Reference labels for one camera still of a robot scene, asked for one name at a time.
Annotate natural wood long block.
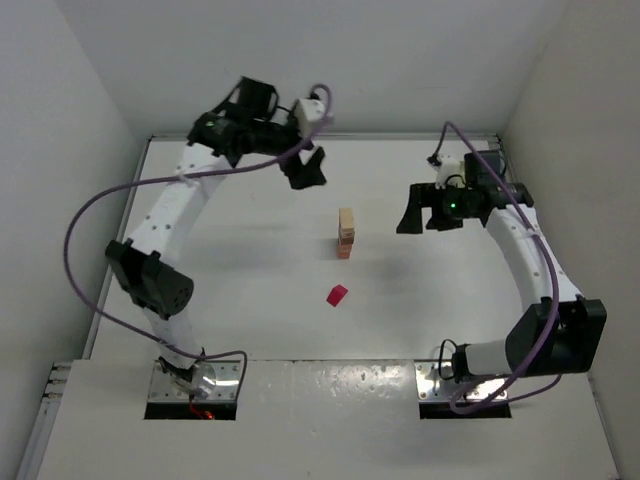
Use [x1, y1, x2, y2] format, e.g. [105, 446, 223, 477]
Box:
[339, 208, 355, 230]

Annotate natural wood cube block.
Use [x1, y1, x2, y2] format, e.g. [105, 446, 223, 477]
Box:
[338, 227, 355, 238]

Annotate orange cube block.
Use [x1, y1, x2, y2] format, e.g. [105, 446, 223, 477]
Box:
[337, 245, 352, 259]

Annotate magenta roof block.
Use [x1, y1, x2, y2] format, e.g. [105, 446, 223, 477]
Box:
[326, 285, 348, 307]

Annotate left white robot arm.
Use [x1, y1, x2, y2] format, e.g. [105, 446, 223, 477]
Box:
[105, 77, 330, 393]

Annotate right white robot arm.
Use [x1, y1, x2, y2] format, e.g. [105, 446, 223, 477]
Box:
[396, 154, 607, 382]

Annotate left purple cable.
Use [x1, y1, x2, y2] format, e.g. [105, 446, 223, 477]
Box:
[62, 83, 335, 381]

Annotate purple cable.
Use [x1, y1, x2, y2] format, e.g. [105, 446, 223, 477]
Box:
[62, 83, 335, 381]
[427, 120, 564, 416]

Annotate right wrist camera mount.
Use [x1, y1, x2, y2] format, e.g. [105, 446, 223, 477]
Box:
[428, 153, 466, 189]

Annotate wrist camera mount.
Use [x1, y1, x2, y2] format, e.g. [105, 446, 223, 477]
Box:
[293, 98, 333, 137]
[428, 153, 466, 189]

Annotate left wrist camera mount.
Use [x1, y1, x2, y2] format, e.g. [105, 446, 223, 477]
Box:
[293, 98, 333, 137]

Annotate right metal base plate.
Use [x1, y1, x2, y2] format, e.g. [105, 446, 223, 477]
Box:
[414, 360, 505, 403]

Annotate metal base plate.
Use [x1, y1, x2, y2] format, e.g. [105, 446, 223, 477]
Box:
[147, 360, 241, 404]
[414, 360, 505, 403]

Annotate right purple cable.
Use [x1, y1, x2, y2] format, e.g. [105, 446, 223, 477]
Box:
[427, 120, 564, 416]

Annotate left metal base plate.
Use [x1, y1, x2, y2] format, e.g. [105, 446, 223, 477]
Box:
[147, 360, 241, 404]

